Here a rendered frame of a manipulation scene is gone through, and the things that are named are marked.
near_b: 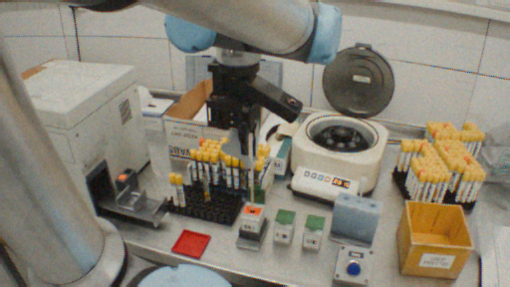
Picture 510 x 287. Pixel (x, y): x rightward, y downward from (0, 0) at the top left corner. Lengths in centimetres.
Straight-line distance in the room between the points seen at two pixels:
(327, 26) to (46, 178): 32
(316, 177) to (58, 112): 63
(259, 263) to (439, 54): 80
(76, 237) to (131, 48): 117
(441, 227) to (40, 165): 82
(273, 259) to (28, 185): 60
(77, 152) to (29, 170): 57
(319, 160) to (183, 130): 38
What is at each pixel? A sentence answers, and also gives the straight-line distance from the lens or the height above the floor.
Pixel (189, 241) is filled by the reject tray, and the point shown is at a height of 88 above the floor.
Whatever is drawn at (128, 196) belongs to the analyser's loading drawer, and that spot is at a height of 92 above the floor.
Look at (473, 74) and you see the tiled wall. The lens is 124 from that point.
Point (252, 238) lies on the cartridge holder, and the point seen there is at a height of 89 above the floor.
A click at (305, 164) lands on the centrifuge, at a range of 96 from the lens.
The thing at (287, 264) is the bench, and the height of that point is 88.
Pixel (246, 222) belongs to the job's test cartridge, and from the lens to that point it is 80.
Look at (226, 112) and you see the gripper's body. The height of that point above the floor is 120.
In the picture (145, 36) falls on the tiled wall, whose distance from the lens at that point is 141.
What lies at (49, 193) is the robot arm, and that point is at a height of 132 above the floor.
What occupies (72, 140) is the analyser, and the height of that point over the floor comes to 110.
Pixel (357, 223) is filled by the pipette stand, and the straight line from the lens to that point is 82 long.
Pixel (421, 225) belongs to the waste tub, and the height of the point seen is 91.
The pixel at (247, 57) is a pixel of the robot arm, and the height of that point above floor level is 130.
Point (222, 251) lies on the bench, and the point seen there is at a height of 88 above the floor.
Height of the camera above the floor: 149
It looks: 32 degrees down
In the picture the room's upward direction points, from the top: straight up
